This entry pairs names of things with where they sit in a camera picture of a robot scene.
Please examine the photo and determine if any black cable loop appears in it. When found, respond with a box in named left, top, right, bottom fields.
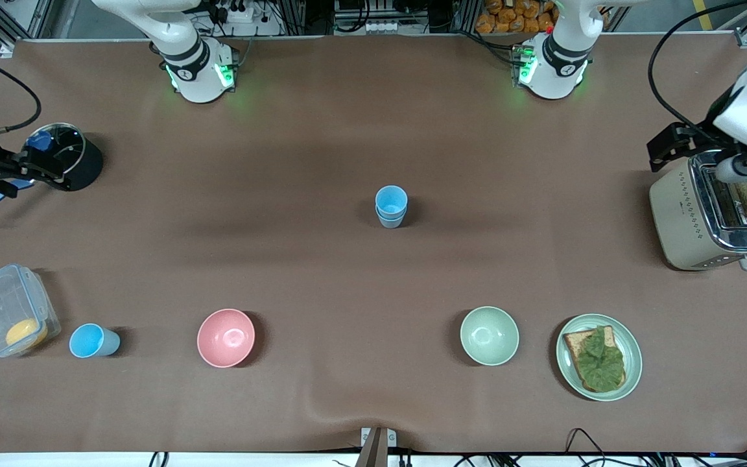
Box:
left=564, top=427, right=609, bottom=467

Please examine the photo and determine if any pale green bowl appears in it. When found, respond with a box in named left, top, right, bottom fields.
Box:
left=460, top=306, right=520, bottom=366

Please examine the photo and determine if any black utensil holder cup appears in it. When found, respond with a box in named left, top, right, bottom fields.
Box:
left=0, top=123, right=105, bottom=223

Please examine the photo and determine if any yellow food piece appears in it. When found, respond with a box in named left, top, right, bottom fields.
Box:
left=5, top=318, right=49, bottom=348

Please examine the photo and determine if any metal table clamp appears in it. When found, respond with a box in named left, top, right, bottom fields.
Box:
left=359, top=426, right=398, bottom=467

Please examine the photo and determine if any bag of orange snacks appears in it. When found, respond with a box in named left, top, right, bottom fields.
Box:
left=475, top=0, right=559, bottom=35

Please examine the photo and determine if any pale green plate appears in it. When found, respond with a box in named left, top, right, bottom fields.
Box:
left=556, top=314, right=643, bottom=402

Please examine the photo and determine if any green lettuce leaf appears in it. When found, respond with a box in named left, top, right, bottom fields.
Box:
left=575, top=326, right=626, bottom=392

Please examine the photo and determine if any cream and chrome toaster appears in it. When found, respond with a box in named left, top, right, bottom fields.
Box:
left=649, top=152, right=747, bottom=272

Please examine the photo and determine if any pink bowl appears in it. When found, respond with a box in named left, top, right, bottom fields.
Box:
left=196, top=308, right=256, bottom=368

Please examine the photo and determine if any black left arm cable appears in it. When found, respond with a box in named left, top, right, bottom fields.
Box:
left=647, top=0, right=741, bottom=135

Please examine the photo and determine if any white power strip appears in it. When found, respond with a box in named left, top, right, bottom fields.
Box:
left=208, top=0, right=259, bottom=24

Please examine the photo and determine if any brown bread slice on plate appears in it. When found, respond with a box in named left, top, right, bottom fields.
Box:
left=563, top=326, right=627, bottom=393

